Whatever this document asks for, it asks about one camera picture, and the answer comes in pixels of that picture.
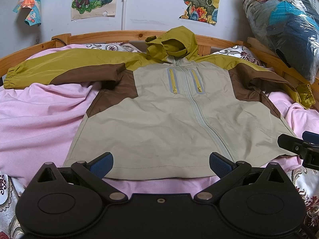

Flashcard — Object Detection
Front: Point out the wooden bed frame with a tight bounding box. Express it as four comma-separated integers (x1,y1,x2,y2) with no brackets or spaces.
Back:
1,30,309,84

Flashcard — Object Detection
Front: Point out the plastic bag of clothes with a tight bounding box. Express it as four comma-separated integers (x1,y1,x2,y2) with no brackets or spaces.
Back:
242,0,318,83

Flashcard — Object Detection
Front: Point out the orange-haired anime girl poster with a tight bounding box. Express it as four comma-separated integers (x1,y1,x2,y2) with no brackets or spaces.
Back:
13,0,42,26

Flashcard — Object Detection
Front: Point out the floral patterned white bedding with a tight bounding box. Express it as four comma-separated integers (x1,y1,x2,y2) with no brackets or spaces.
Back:
1,43,318,238

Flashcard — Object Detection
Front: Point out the white wall pipe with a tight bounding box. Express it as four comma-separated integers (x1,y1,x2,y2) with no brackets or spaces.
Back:
121,0,127,30

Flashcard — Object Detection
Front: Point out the beige brown olive hooded jacket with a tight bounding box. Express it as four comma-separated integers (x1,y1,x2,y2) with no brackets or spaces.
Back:
4,26,315,180

